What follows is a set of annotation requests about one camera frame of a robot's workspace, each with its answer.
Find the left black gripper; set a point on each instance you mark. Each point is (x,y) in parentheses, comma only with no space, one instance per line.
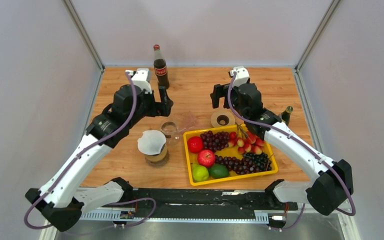
(159,108)

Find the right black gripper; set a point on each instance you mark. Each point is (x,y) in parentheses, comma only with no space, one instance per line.
(220,91)

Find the white paper coffee filter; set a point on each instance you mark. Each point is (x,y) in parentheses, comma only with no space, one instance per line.
(151,142)

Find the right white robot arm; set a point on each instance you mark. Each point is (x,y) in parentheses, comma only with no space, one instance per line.
(330,186)

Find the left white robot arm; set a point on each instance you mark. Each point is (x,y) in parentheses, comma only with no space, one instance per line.
(58,200)

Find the clear glass dripper cone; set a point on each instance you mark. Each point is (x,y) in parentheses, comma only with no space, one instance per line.
(189,122)

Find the small clear glass cup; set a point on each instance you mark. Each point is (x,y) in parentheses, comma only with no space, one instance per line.
(170,129)

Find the cola glass bottle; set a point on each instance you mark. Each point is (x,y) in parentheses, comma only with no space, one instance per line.
(160,67)

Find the red tomato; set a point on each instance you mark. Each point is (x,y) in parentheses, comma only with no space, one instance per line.
(195,144)

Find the upper red grape bunch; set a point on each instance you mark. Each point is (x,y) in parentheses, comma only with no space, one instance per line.
(215,141)

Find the red cherries bunch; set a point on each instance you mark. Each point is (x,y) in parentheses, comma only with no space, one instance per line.
(245,142)

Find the yellow plastic tray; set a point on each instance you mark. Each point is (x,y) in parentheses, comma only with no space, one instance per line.
(191,158)

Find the red apple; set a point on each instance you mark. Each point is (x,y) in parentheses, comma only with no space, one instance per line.
(206,158)

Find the green glass bottle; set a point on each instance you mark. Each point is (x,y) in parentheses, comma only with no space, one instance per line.
(286,115)

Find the green lime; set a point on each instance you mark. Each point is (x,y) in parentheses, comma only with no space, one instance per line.
(199,173)

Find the lower dark grape bunch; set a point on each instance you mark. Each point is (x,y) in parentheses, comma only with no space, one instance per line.
(250,163)

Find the green avocado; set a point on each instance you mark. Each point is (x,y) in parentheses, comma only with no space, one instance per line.
(218,171)

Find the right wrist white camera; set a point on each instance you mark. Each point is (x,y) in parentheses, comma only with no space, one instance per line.
(241,74)

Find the wrist white camera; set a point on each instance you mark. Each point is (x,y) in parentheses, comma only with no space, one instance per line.
(241,74)
(141,78)

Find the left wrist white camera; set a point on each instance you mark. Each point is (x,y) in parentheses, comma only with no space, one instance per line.
(141,78)

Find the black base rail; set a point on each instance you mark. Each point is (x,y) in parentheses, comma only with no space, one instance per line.
(204,203)

